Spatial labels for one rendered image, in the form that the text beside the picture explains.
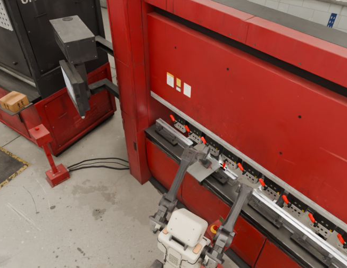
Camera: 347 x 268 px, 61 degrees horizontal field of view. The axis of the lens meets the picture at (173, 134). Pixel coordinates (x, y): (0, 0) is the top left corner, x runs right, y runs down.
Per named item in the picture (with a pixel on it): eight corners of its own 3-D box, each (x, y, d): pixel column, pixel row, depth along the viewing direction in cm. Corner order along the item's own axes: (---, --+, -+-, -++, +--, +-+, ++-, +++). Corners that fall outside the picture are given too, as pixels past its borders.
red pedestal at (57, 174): (44, 178, 372) (23, 130, 315) (63, 168, 384) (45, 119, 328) (51, 187, 361) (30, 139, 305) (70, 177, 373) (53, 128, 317)
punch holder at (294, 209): (282, 206, 217) (288, 192, 206) (288, 199, 221) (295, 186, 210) (300, 219, 209) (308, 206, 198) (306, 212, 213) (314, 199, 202)
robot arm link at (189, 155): (181, 149, 189) (195, 156, 186) (187, 146, 202) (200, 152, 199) (156, 207, 199) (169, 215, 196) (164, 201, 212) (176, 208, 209)
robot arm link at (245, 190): (242, 177, 196) (257, 184, 194) (239, 183, 208) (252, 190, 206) (214, 239, 179) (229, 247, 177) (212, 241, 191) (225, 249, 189)
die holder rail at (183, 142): (156, 127, 314) (155, 120, 308) (160, 124, 317) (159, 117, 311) (188, 152, 287) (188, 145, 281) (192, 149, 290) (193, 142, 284)
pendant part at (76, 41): (71, 99, 311) (48, 19, 254) (93, 92, 320) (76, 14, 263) (85, 126, 279) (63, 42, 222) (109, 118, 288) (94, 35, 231)
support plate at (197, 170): (185, 169, 255) (185, 169, 255) (206, 155, 268) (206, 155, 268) (199, 182, 246) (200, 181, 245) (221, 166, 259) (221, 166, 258)
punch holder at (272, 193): (259, 189, 228) (264, 175, 217) (266, 183, 232) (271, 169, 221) (276, 201, 220) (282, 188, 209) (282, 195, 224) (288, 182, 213)
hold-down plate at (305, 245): (289, 239, 222) (290, 236, 220) (293, 234, 224) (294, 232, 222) (327, 268, 205) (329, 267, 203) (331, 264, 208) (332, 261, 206)
